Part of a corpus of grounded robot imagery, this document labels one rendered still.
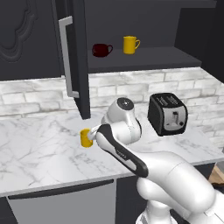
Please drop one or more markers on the grey dishwasher front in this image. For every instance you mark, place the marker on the grey dishwasher front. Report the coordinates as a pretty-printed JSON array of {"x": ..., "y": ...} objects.
[{"x": 64, "y": 207}]

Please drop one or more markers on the dark closed cabinet door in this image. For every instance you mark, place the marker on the dark closed cabinet door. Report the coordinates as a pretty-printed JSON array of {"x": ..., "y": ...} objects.
[{"x": 26, "y": 38}]

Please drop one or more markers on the dark open wall cabinet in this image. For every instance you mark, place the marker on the dark open wall cabinet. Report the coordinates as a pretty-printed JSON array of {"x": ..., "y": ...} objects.
[{"x": 145, "y": 59}]

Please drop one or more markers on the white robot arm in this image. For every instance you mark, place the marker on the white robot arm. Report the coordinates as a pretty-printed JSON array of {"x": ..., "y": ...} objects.
[{"x": 172, "y": 175}]

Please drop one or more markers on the dark red mug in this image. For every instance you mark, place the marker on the dark red mug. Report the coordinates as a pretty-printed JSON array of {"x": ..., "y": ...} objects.
[{"x": 100, "y": 50}]

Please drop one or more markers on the dark open cabinet door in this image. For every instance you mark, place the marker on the dark open cabinet door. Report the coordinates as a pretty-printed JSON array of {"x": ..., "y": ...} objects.
[{"x": 78, "y": 58}]

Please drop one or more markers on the tall yellow mug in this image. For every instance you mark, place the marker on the tall yellow mug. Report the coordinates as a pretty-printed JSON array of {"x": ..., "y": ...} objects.
[{"x": 128, "y": 45}]

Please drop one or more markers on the black toaster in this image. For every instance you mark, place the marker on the black toaster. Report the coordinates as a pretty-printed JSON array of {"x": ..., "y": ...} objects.
[{"x": 166, "y": 113}]

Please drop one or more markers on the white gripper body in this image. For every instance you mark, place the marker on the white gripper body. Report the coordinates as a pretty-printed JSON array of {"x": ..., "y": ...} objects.
[{"x": 93, "y": 131}]

